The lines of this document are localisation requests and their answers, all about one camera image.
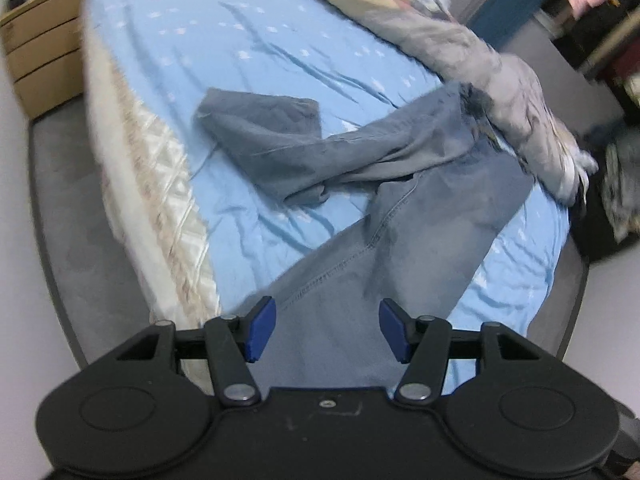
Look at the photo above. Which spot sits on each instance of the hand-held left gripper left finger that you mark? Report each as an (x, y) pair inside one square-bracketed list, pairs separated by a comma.
[(261, 327)]

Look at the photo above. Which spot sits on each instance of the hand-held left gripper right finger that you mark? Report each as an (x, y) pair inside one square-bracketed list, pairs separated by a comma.
[(392, 327)]

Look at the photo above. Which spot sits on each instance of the blue denim jeans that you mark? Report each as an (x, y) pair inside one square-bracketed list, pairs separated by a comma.
[(400, 185)]

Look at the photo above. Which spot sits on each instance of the pile of patterned clothes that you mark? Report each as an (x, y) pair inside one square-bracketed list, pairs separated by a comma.
[(622, 185)]

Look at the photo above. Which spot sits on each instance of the dark clothes rack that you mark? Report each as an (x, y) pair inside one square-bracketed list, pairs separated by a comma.
[(600, 45)]

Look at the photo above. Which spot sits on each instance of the cream quilted mattress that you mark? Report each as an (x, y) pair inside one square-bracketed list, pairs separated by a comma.
[(160, 185)]

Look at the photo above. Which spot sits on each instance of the grey printed duvet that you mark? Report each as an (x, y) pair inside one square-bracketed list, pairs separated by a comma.
[(450, 35)]

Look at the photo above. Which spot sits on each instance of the light blue bed sheet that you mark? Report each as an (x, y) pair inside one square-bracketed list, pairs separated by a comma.
[(175, 35)]

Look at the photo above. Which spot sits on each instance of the wooden chest of drawers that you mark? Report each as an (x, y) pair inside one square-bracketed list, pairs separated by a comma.
[(40, 60)]

